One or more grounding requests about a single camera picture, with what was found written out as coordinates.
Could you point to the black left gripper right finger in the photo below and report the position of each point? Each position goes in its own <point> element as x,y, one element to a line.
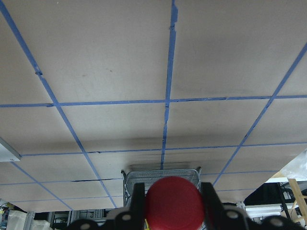
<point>213,207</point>

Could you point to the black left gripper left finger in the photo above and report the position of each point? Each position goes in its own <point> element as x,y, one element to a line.
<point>137,205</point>

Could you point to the red emergency stop button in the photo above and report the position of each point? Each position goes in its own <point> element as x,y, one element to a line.
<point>174,203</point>

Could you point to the metal wire basket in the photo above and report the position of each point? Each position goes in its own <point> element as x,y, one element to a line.
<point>149,177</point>

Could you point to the wooden frame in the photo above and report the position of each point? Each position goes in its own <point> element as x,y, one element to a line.
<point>299,199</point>

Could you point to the grey aluminium frame profile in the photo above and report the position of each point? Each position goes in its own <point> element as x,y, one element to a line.
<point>8,153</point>

